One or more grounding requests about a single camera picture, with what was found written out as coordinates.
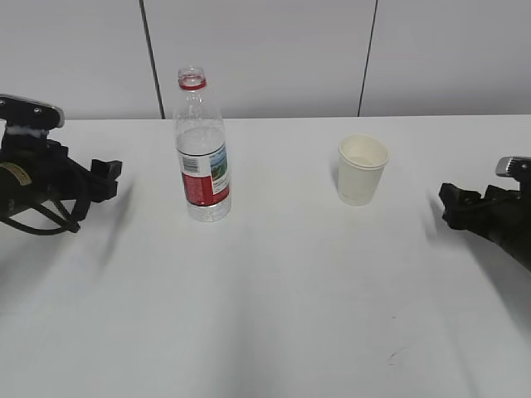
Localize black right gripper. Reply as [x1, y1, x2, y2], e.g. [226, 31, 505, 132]
[439, 182, 530, 245]

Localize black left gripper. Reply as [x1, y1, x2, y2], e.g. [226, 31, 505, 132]
[1, 133, 123, 216]

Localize clear water bottle red label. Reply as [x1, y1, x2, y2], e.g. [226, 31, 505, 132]
[173, 66, 231, 222]

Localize white paper cup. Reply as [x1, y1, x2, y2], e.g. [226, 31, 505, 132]
[337, 135, 389, 206]

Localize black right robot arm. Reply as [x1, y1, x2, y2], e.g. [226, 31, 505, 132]
[439, 182, 530, 269]

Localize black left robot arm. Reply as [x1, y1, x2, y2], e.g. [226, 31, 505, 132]
[1, 133, 123, 235]

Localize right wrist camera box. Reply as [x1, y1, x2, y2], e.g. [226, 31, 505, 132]
[494, 156, 531, 182]

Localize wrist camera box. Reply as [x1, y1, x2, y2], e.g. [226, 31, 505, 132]
[494, 156, 531, 182]
[1, 94, 65, 132]

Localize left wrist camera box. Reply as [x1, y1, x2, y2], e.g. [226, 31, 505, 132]
[1, 94, 65, 132]

